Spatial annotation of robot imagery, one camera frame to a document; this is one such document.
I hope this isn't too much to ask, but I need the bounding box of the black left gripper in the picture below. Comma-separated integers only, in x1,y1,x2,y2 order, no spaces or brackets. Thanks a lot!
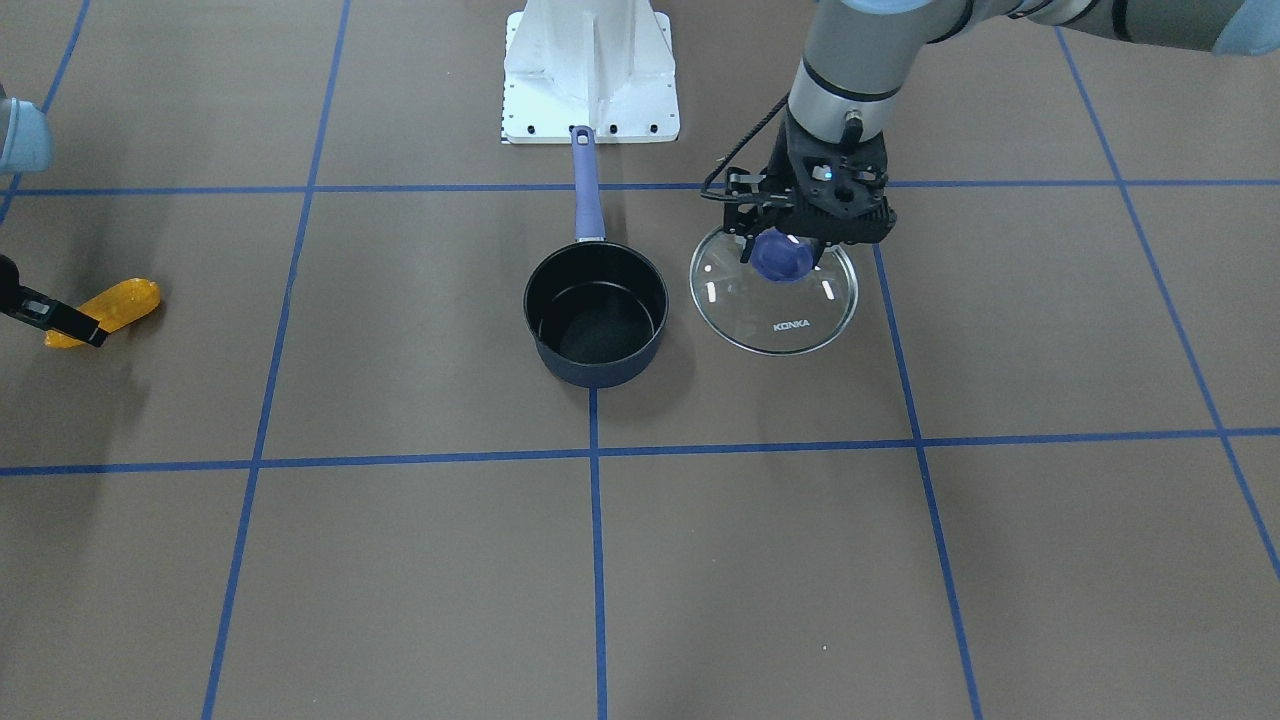
740,110,897,269

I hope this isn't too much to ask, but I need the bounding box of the yellow plastic corn cob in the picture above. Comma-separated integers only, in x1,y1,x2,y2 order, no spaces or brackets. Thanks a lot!
78,278,163,340

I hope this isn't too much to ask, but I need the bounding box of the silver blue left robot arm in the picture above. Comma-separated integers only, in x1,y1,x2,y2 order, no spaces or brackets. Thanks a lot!
724,1,1277,281

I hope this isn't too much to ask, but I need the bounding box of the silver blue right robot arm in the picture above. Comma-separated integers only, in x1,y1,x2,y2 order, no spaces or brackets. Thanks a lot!
1,95,109,347

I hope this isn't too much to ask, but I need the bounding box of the dark blue saucepan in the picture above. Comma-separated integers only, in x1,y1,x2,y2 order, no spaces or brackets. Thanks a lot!
524,126,669,389

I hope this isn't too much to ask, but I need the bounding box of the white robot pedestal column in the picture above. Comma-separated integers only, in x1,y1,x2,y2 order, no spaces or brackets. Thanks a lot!
500,1,681,145

